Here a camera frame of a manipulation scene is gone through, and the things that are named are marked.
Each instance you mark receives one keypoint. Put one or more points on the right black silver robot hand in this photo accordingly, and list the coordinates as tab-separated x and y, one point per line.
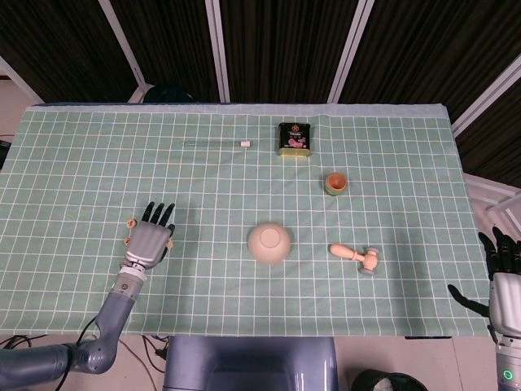
506	301

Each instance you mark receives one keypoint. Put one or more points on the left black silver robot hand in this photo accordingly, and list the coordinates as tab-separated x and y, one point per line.
148	244

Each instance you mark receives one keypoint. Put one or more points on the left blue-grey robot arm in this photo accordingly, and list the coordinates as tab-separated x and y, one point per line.
106	326

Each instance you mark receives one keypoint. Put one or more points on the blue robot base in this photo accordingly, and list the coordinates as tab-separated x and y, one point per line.
248	362

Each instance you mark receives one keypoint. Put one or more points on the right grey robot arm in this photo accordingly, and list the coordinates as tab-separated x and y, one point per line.
509	366

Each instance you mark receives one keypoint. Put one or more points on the green white checked tablecloth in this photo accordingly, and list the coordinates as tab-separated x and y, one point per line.
228	191

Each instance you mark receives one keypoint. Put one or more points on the beige upturned bowl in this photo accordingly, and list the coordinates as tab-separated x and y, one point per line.
268	242

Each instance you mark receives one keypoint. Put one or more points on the wooden toy hammer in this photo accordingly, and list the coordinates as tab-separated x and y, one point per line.
366	257

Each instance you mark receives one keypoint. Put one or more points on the black waste bin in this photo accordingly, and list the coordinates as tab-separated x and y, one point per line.
382	383

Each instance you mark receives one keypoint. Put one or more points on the black bag behind table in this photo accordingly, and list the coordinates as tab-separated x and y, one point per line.
167	94

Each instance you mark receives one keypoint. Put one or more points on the black device on floor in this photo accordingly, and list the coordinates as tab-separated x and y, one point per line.
3	150

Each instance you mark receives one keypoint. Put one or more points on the black yellow tin can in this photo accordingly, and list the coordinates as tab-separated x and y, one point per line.
296	140

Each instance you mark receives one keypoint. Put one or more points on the orange green toy cup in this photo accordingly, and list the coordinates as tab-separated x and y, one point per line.
336	185

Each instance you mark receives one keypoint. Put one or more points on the white frame foot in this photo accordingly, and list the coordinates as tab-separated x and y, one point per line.
496	195

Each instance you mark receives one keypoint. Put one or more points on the white partition frame post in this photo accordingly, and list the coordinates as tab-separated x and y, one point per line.
20	81
350	45
122	45
217	49
488	97

